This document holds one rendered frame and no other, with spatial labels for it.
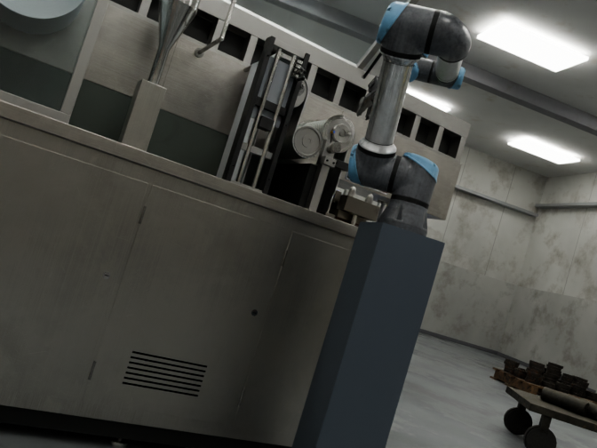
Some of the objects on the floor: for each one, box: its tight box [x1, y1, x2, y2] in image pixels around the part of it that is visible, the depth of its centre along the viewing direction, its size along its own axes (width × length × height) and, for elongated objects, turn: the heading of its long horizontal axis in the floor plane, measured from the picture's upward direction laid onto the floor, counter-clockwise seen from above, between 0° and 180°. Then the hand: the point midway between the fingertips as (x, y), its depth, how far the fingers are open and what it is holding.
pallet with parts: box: [490, 358, 597, 404], centre depth 744 cm, size 82×120×42 cm
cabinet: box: [0, 117, 354, 448], centre depth 193 cm, size 252×64×86 cm, turn 16°
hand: (363, 116), depth 225 cm, fingers open, 3 cm apart
